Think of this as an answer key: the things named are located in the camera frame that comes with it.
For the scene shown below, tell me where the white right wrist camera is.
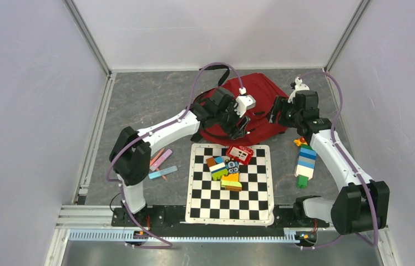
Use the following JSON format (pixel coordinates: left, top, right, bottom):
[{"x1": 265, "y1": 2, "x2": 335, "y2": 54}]
[{"x1": 287, "y1": 76, "x2": 310, "y2": 103}]

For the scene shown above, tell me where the blue toothed cable rail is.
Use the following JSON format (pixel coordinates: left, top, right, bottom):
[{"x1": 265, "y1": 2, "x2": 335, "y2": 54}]
[{"x1": 68, "y1": 229, "x2": 300, "y2": 244}]

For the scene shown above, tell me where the green yellow orange block stack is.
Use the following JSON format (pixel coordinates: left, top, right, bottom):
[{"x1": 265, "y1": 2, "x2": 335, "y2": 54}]
[{"x1": 221, "y1": 173, "x2": 242, "y2": 192}]

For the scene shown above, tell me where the light blue highlighter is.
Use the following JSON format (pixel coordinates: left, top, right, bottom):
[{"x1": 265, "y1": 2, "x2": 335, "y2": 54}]
[{"x1": 148, "y1": 166, "x2": 178, "y2": 180}]

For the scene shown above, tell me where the red plastic card box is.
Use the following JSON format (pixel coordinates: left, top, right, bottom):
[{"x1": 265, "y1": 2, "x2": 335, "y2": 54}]
[{"x1": 226, "y1": 146, "x2": 254, "y2": 165}]

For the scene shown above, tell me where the brown blue green block stack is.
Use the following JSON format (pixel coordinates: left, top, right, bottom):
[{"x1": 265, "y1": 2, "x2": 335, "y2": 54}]
[{"x1": 206, "y1": 156, "x2": 229, "y2": 181}]

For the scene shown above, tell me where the red backpack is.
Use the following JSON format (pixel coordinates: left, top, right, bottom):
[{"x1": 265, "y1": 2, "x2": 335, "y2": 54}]
[{"x1": 190, "y1": 64, "x2": 287, "y2": 146}]

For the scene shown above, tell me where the pink highlighter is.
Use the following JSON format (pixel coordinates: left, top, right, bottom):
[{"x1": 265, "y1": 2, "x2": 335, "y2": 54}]
[{"x1": 150, "y1": 149, "x2": 173, "y2": 171}]

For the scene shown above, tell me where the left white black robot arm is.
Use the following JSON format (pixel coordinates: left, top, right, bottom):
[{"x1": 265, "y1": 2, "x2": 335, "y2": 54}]
[{"x1": 110, "y1": 87, "x2": 256, "y2": 226}]

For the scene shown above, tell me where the red pencil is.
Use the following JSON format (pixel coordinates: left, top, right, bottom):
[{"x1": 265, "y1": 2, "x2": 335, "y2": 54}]
[{"x1": 156, "y1": 168, "x2": 168, "y2": 181}]

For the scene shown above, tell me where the orange pencil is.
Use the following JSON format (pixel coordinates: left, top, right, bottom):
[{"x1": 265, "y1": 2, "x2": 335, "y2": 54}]
[{"x1": 150, "y1": 147, "x2": 165, "y2": 166}]

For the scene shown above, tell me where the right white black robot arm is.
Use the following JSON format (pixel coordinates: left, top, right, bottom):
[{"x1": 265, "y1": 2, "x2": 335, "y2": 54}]
[{"x1": 267, "y1": 90, "x2": 390, "y2": 235}]

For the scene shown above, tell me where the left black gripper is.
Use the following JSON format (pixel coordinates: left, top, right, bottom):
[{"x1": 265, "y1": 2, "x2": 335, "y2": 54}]
[{"x1": 215, "y1": 100, "x2": 250, "y2": 140}]

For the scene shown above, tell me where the blue owl number block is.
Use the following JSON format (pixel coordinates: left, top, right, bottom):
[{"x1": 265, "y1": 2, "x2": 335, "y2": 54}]
[{"x1": 225, "y1": 159, "x2": 240, "y2": 174}]

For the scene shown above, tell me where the black white chessboard mat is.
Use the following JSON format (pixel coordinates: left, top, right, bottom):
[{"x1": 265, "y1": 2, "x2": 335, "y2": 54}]
[{"x1": 185, "y1": 144, "x2": 275, "y2": 226}]

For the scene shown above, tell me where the long striped block tower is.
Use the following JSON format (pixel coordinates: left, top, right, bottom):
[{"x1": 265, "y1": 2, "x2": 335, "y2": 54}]
[{"x1": 294, "y1": 137, "x2": 317, "y2": 188}]

